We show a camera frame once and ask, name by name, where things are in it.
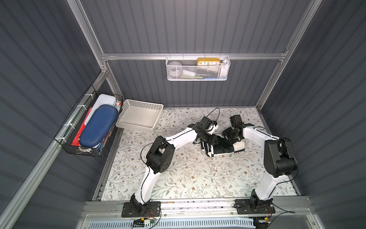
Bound white mesh hanging basket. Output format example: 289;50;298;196
165;55;231;81

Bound black white checkered pillowcase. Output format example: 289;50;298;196
200;136;246;157

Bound yellow clock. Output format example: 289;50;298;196
197;57;221;66

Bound floral patterned table mat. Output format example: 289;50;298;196
101;108;265;201

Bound white ventilated front panel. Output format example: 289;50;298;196
86;217;255;229

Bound red flat folder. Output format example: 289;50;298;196
71;108;92;147

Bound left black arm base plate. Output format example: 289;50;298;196
121;201;161;218

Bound white tape roll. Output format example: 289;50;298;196
167;61;183;78

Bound white flat plastic box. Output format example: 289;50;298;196
83;94;116;126

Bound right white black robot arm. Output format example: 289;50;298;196
223;115;298;212

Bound blue oval zip case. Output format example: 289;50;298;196
79;105;118;148

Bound white perforated plastic basket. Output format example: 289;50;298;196
115;99;164;134

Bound black wire wall basket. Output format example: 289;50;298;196
54;86;124;157

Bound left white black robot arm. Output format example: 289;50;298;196
130;116;218;213

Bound small electronics board with wires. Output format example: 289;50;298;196
131;218;158;229

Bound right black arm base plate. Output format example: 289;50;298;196
234;199;275;215

